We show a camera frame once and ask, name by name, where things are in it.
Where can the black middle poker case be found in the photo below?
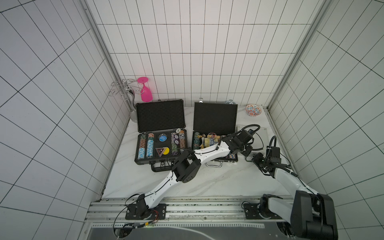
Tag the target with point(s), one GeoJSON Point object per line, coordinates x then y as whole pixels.
{"type": "Point", "coordinates": [211, 122]}

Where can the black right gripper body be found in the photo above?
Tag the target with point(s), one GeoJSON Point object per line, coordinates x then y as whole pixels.
{"type": "Point", "coordinates": [258, 159]}

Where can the pink plastic goblet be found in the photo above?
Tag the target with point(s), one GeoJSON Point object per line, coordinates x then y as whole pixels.
{"type": "Point", "coordinates": [145, 93]}

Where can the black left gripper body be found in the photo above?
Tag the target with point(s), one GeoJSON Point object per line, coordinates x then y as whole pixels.
{"type": "Point", "coordinates": [245, 150]}

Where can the triangle dealer plaque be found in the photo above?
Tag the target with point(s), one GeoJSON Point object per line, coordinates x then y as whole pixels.
{"type": "Point", "coordinates": [159, 151]}

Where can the yellow round disc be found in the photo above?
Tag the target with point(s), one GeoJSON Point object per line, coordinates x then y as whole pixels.
{"type": "Point", "coordinates": [166, 151]}

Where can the blue round chip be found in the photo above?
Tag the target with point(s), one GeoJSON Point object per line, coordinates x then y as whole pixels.
{"type": "Point", "coordinates": [162, 137]}

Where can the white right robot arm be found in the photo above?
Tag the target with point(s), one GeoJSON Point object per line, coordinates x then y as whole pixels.
{"type": "Point", "coordinates": [312, 214]}

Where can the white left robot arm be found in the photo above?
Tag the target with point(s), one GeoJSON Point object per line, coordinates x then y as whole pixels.
{"type": "Point", "coordinates": [186, 167]}

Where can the black left poker case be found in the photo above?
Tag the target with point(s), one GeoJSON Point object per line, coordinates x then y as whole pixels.
{"type": "Point", "coordinates": [157, 118]}

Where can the silver aluminium poker case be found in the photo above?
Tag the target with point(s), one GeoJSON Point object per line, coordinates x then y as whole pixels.
{"type": "Point", "coordinates": [259, 143]}

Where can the black poker case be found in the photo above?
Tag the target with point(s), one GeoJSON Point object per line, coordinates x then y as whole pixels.
{"type": "Point", "coordinates": [157, 118]}
{"type": "Point", "coordinates": [211, 122]}

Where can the patterned small bowl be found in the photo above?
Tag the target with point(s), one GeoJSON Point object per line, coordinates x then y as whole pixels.
{"type": "Point", "coordinates": [253, 110]}

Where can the aluminium mounting rail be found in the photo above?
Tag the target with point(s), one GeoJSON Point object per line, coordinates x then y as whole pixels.
{"type": "Point", "coordinates": [181, 212]}

